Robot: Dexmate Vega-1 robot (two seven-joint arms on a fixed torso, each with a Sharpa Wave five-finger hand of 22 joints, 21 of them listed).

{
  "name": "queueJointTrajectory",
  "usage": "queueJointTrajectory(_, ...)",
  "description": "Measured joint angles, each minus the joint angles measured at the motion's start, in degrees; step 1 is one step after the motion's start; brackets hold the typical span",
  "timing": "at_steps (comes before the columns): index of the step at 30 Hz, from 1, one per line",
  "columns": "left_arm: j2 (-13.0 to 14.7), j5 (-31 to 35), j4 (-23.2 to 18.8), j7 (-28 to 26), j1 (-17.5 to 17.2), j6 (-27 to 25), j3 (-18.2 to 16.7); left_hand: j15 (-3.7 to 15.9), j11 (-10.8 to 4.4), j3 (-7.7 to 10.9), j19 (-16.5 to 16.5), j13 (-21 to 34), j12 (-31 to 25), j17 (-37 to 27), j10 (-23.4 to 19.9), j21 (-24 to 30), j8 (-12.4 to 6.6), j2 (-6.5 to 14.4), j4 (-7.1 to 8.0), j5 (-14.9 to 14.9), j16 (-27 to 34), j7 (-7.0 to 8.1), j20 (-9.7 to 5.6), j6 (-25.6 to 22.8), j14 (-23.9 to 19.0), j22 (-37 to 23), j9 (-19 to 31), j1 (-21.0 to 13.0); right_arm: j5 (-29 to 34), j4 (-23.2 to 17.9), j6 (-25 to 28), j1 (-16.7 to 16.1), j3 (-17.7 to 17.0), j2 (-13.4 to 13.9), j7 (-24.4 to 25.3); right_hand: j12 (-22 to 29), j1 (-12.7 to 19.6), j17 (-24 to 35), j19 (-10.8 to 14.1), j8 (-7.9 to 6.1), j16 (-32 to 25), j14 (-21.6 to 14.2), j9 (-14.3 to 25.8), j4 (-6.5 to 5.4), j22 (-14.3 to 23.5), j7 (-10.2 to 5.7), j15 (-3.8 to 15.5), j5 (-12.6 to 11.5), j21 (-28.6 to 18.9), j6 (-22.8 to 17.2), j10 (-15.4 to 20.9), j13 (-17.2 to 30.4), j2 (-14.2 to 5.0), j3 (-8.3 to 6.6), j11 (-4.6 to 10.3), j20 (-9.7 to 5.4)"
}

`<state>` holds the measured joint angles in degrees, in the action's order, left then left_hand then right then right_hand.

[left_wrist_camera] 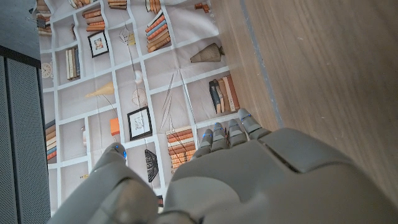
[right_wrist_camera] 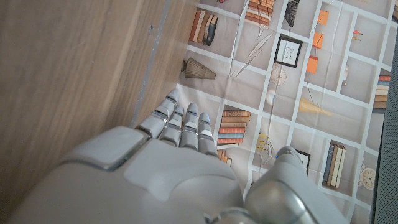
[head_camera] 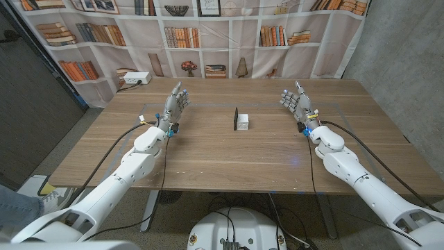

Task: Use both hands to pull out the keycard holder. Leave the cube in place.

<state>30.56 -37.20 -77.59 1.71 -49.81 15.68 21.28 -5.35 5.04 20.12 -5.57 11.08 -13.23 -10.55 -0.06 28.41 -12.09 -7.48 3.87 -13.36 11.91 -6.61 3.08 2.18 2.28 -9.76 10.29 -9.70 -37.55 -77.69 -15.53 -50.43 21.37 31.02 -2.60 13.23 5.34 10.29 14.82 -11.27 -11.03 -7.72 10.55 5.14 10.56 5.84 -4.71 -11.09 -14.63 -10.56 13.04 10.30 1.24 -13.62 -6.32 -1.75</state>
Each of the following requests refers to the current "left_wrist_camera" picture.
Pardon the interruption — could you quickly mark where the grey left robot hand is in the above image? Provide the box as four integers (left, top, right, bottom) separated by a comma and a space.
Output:
46, 108, 398, 224

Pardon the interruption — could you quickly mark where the printed bookshelf backdrop cloth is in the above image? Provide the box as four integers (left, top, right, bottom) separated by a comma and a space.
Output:
35, 0, 243, 215

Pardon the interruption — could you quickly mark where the black perforated partition panel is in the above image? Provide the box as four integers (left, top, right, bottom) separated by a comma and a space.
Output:
0, 45, 52, 224

